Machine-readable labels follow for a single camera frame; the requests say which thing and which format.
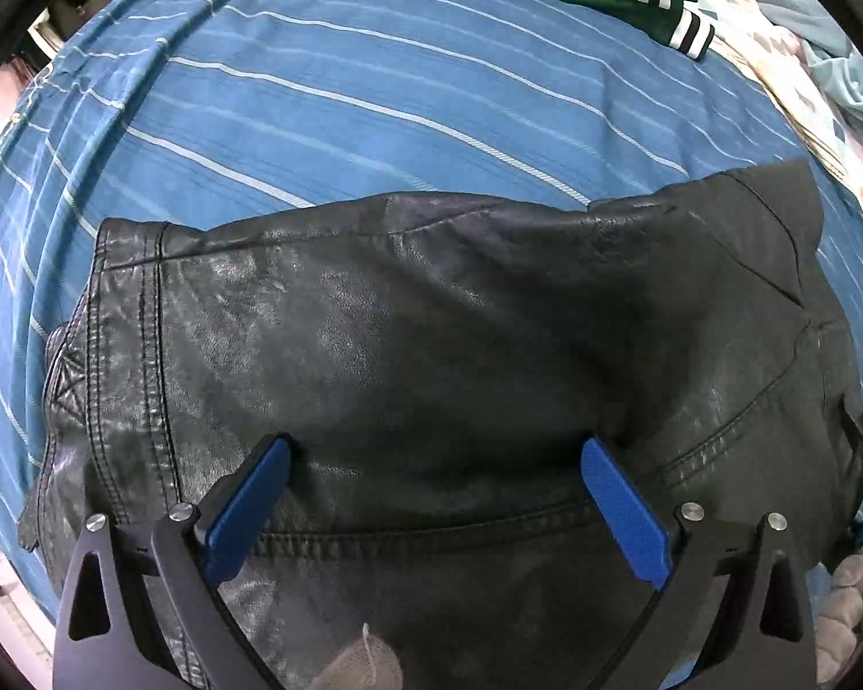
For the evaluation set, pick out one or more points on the light blue duvet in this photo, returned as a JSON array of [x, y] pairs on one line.
[[834, 50]]

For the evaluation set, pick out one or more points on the plaid blanket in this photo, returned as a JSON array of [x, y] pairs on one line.
[[784, 79]]

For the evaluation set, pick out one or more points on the blue striped bed sheet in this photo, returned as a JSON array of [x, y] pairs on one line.
[[331, 115]]

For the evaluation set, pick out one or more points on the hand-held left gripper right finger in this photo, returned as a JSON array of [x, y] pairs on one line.
[[626, 517]]

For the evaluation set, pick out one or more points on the person's grey fuzzy sweater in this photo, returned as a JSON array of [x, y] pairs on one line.
[[363, 661]]

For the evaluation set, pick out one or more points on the black leather jacket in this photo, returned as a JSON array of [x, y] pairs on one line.
[[439, 345]]

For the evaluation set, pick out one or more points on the person's right forearm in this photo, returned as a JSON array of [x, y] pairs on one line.
[[845, 625]]

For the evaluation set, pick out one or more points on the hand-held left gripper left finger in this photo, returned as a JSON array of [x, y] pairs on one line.
[[248, 510]]

